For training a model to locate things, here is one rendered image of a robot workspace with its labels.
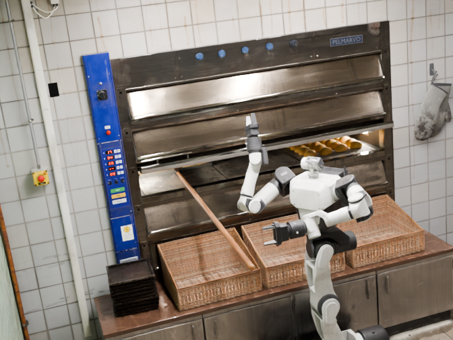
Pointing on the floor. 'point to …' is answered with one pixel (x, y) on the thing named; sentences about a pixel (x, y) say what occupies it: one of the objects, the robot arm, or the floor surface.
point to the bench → (437, 245)
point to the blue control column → (108, 107)
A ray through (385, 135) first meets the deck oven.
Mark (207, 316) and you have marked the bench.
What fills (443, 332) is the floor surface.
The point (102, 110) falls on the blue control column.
